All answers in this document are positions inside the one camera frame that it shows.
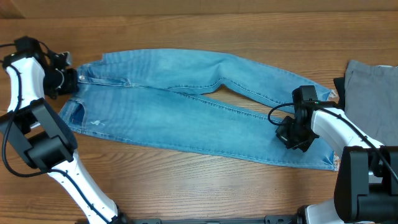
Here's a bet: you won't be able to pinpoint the grey folded garment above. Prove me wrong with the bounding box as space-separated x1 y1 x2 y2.
345 60 397 146

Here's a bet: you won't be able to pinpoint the light blue denim jeans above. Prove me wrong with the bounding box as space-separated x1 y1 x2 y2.
60 49 336 170

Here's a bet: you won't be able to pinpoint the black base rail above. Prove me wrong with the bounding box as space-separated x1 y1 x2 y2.
126 215 306 224

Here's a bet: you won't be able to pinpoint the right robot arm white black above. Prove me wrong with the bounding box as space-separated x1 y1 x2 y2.
275 85 397 223

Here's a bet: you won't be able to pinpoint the black garment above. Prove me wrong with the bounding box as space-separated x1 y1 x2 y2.
333 77 345 110

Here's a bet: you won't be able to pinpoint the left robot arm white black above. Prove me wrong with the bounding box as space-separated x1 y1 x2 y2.
1 36 130 224

